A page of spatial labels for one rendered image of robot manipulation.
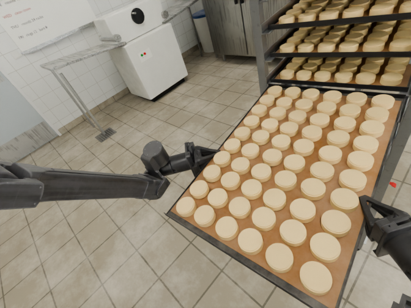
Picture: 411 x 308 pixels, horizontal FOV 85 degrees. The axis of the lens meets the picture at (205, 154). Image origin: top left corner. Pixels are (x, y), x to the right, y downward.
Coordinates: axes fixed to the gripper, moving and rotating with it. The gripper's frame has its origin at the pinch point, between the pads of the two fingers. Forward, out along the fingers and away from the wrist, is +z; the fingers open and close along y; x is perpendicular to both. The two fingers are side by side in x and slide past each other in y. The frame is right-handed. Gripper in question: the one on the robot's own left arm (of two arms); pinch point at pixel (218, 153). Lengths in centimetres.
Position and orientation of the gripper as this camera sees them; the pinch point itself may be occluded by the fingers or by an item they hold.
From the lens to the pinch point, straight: 68.5
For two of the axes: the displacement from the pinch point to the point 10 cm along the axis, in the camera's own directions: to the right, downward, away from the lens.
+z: 9.6, -2.5, -0.9
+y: 2.3, 6.7, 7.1
